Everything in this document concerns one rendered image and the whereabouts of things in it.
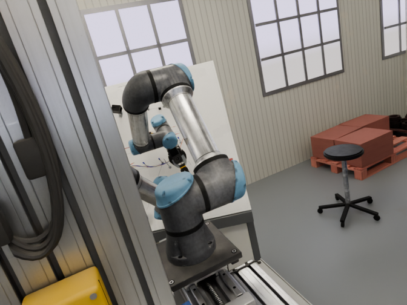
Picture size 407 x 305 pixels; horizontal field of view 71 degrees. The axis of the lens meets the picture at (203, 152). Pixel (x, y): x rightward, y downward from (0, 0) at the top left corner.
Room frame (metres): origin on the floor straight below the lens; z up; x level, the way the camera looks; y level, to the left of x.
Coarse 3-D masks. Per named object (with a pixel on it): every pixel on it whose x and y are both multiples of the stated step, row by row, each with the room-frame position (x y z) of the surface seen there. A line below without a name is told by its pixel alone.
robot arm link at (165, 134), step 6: (162, 126) 1.36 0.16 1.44; (168, 126) 1.37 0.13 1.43; (156, 132) 1.34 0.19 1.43; (162, 132) 1.32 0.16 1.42; (168, 132) 1.32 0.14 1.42; (156, 138) 1.30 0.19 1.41; (162, 138) 1.30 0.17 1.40; (168, 138) 1.28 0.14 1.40; (174, 138) 1.29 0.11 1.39; (156, 144) 1.29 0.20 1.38; (162, 144) 1.30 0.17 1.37; (168, 144) 1.29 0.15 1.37; (174, 144) 1.30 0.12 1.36
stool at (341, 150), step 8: (344, 144) 2.56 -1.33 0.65; (352, 144) 2.50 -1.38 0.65; (328, 152) 2.44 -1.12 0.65; (336, 152) 2.40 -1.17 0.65; (344, 152) 2.36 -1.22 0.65; (352, 152) 2.31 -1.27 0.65; (360, 152) 2.30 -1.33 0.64; (336, 160) 2.33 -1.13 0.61; (344, 160) 2.29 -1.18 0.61; (344, 168) 2.41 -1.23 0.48; (344, 176) 2.42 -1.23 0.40; (344, 184) 2.43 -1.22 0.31; (344, 200) 2.50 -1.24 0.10; (352, 200) 2.46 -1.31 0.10; (360, 200) 2.45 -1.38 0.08; (368, 200) 2.48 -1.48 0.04; (320, 208) 2.51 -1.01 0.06; (344, 208) 2.37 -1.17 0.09; (360, 208) 2.31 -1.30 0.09; (344, 216) 2.27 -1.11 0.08; (376, 216) 2.20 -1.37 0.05; (344, 224) 2.24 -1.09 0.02
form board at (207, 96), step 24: (192, 72) 1.99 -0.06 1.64; (120, 96) 1.99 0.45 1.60; (216, 96) 1.85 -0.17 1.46; (120, 120) 1.88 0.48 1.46; (168, 120) 1.81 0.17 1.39; (216, 120) 1.75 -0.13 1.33; (216, 144) 1.66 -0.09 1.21; (144, 168) 1.66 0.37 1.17; (168, 168) 1.63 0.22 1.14; (192, 168) 1.60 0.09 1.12; (216, 216) 1.42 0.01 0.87
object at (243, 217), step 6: (222, 216) 1.42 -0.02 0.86; (228, 216) 1.40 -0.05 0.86; (234, 216) 1.40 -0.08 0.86; (240, 216) 1.40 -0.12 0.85; (246, 216) 1.40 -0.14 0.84; (252, 216) 1.39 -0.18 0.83; (216, 222) 1.40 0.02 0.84; (222, 222) 1.40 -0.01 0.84; (228, 222) 1.40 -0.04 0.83; (234, 222) 1.40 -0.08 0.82; (240, 222) 1.40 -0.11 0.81; (246, 222) 1.40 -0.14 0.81; (156, 234) 1.42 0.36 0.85; (162, 234) 1.42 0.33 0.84; (156, 240) 1.42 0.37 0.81
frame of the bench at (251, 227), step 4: (248, 224) 1.44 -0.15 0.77; (252, 224) 1.43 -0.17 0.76; (248, 228) 1.44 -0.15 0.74; (252, 228) 1.43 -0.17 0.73; (248, 232) 1.45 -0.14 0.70; (252, 232) 1.44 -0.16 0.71; (252, 236) 1.44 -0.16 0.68; (256, 236) 1.44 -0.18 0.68; (252, 240) 1.44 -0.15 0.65; (256, 240) 1.43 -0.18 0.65; (252, 244) 1.44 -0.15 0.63; (256, 244) 1.43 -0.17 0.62; (252, 248) 1.44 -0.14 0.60; (256, 248) 1.43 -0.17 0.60; (256, 252) 1.44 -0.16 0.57; (256, 256) 1.44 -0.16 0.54; (260, 256) 1.44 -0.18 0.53; (256, 260) 1.44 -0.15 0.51
